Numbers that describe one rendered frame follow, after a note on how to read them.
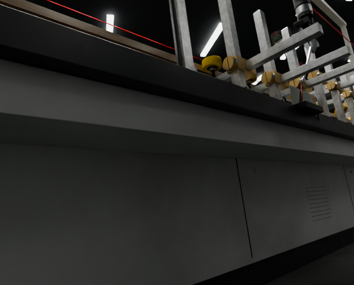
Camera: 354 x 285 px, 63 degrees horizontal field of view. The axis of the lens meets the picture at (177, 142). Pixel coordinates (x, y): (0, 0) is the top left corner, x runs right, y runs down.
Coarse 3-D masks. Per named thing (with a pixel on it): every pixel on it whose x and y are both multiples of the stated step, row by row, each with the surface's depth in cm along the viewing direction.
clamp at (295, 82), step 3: (297, 78) 133; (300, 78) 134; (291, 81) 135; (294, 81) 134; (297, 81) 132; (291, 84) 135; (294, 84) 134; (297, 84) 132; (300, 84) 133; (303, 84) 134; (297, 87) 133; (300, 87) 133; (303, 87) 134; (306, 87) 136; (306, 90) 138; (309, 90) 139; (312, 90) 140
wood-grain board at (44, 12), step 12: (0, 0) 70; (12, 0) 72; (24, 0) 74; (36, 12) 76; (48, 12) 78; (72, 24) 82; (84, 24) 85; (96, 36) 88; (108, 36) 90; (120, 36) 93; (132, 48) 96; (144, 48) 99; (168, 60) 106; (204, 72) 119; (216, 72) 124; (252, 84) 143; (348, 120) 234
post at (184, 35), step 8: (176, 0) 86; (184, 0) 88; (176, 8) 86; (184, 8) 87; (176, 16) 85; (184, 16) 86; (176, 24) 85; (184, 24) 85; (176, 32) 84; (184, 32) 84; (176, 40) 83; (184, 40) 83; (176, 48) 84; (184, 48) 82; (176, 56) 84; (184, 56) 82; (192, 56) 84; (184, 64) 81; (192, 64) 83
